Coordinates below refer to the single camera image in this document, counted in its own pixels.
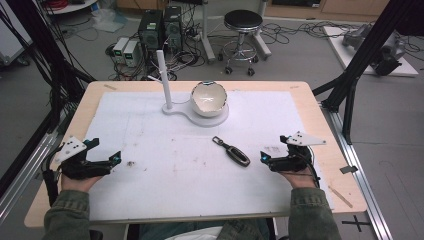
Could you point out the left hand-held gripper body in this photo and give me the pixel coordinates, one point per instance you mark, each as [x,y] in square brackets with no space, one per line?
[83,165]

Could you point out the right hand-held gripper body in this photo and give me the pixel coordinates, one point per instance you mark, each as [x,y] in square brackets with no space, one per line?
[295,160]

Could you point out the black car key fob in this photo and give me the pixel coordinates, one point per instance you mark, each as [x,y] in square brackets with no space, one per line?
[235,155]

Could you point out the white eggshell-shaped bowl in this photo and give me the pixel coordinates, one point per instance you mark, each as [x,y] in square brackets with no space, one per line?
[209,100]

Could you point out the person's left hand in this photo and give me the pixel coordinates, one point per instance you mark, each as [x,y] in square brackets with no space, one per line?
[78,183]

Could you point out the person's right hand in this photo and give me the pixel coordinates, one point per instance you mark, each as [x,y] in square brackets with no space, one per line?
[300,179]

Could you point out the wooden table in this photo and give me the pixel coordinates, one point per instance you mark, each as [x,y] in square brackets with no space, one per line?
[320,113]

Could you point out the grey tape piece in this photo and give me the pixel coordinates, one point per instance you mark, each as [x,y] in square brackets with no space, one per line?
[348,169]

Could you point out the thin wooden stick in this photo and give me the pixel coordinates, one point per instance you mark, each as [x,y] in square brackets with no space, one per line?
[340,196]

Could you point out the white table mat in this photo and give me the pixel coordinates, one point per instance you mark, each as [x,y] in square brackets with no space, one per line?
[186,180]

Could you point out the white power supply unit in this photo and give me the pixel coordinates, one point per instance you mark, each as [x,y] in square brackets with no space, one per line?
[131,53]
[120,50]

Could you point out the white floor board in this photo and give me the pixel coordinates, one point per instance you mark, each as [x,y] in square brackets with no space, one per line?
[336,50]

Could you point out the clear plastic bag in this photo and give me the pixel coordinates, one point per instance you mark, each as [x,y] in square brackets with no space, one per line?
[108,20]

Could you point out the black round stool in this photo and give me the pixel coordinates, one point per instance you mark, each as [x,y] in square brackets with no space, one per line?
[242,20]

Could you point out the black computer tower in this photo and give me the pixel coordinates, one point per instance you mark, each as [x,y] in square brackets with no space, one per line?
[173,28]
[150,31]

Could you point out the grey robot device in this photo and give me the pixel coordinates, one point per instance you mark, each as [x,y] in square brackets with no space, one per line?
[386,50]

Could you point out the round white table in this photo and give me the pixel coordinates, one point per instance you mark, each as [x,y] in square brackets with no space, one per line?
[71,6]

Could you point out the aluminium rail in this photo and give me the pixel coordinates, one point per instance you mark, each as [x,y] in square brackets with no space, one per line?
[23,173]
[363,186]

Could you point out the white stand with post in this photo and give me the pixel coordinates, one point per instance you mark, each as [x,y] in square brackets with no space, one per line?
[168,106]

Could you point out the black metal frame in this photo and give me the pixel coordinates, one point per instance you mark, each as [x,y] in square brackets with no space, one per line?
[43,50]
[363,56]

